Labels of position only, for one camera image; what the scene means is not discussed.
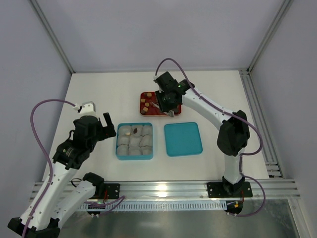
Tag metal tweezers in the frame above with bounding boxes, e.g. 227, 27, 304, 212
151, 102, 175, 118

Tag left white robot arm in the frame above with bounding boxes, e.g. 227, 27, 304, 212
7, 113, 116, 238

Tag teal box with paper cups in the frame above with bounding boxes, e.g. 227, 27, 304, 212
115, 122, 154, 161

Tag teal box lid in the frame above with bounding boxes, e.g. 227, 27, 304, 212
164, 122, 203, 157

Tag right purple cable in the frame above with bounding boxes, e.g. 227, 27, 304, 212
155, 58, 267, 218

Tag aluminium front rail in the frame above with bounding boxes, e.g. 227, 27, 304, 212
32, 180, 302, 200

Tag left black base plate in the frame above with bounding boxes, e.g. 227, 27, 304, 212
104, 183, 120, 200

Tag red rectangular tray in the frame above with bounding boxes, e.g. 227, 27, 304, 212
139, 92, 168, 117

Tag slotted cable duct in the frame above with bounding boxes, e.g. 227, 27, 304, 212
78, 200, 227, 213

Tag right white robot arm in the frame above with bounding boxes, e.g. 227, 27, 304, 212
154, 72, 250, 196

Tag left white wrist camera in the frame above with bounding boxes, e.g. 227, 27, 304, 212
73, 101, 97, 117

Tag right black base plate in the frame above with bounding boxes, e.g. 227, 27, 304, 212
207, 181, 253, 198

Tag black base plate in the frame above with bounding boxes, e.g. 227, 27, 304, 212
207, 181, 253, 198
104, 183, 120, 200

